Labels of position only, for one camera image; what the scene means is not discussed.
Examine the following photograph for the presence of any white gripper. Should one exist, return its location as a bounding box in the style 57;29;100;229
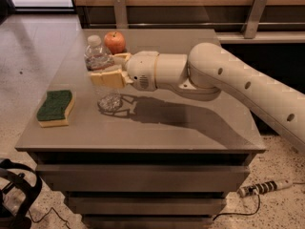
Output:
90;51;159;92

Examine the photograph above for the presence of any clear plastic water bottle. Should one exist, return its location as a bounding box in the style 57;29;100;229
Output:
84;35;122;114

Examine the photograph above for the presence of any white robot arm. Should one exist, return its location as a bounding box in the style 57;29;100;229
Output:
90;43;305;152

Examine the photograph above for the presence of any green and yellow sponge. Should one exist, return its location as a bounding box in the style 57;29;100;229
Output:
36;90;74;128

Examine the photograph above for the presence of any red apple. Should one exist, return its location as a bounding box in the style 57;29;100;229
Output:
104;31;126;54

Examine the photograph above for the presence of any grey drawer cabinet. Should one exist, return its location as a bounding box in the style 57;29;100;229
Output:
16;31;264;229

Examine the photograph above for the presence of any white power strip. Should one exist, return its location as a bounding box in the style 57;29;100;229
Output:
237;179;293;198

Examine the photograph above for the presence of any left metal bracket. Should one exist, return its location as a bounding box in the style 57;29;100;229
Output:
112;0;129;29

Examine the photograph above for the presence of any metal bracket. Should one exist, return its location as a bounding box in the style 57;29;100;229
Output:
112;0;129;29
242;0;268;39

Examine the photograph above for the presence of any right metal bracket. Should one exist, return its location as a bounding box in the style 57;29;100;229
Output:
242;0;268;39

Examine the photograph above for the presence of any thin black floor cable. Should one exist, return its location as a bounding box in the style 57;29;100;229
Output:
28;206;71;229

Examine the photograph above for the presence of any black power cable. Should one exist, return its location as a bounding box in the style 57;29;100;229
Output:
212;193;261;222

